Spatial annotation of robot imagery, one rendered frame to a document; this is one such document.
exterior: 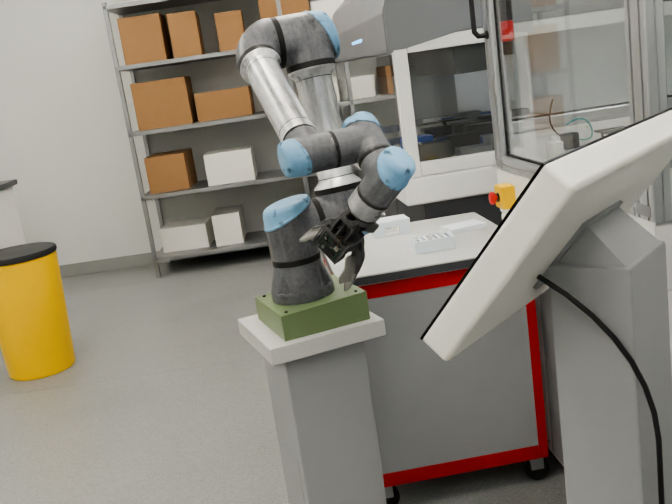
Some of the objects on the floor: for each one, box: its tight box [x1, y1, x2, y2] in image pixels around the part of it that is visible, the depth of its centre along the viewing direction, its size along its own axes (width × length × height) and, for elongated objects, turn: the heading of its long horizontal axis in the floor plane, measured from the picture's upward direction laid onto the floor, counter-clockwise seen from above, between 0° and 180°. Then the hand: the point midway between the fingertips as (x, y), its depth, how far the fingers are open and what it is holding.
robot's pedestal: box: [238, 311, 387, 504], centre depth 198 cm, size 30×30×76 cm
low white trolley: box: [320, 212, 550, 504], centre depth 261 cm, size 58×62×76 cm
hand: (324, 265), depth 174 cm, fingers open, 14 cm apart
